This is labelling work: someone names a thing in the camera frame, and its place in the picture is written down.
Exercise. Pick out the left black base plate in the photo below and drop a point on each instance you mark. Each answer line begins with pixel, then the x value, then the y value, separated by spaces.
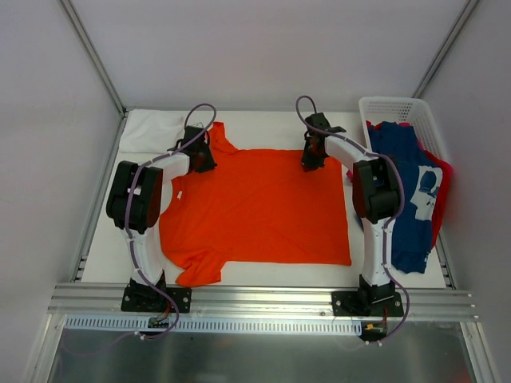
pixel 140 298

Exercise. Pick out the aluminium mounting rail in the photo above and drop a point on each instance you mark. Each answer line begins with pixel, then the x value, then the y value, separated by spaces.
pixel 262 291

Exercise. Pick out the orange t shirt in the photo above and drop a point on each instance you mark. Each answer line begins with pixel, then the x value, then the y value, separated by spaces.
pixel 255 206

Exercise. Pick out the white plastic basket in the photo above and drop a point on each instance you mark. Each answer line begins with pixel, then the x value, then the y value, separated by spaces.
pixel 414 111

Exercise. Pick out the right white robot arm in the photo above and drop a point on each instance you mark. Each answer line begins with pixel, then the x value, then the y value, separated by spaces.
pixel 377 197

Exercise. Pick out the blue printed t shirt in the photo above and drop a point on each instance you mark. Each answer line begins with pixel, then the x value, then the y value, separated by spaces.
pixel 405 260

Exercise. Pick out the red t shirt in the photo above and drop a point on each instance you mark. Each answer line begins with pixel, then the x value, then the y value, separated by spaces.
pixel 445 175

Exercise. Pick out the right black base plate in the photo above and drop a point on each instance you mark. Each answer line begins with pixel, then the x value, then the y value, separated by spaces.
pixel 350 303

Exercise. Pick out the folded white t shirt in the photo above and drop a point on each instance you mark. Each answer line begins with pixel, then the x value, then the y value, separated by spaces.
pixel 151 131

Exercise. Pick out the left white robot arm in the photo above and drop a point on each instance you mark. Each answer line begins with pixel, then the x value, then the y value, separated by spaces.
pixel 134 203

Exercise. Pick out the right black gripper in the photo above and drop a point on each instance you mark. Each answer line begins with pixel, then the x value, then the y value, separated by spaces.
pixel 310 158

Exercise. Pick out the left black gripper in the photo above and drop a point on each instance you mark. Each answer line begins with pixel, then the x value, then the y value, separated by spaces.
pixel 204 160

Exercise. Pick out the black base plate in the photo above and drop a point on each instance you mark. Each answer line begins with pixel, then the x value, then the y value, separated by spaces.
pixel 140 298
pixel 350 303

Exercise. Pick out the white slotted cable duct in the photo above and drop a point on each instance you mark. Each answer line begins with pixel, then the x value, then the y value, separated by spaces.
pixel 214 325

